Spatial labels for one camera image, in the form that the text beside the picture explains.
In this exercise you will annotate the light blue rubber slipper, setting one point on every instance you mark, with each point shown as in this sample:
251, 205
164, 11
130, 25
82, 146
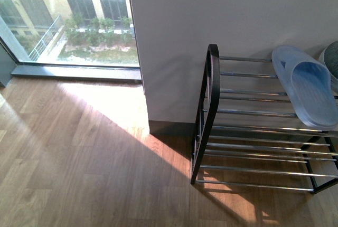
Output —
308, 85

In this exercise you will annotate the black metal shoe rack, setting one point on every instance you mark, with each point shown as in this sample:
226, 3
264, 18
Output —
247, 132

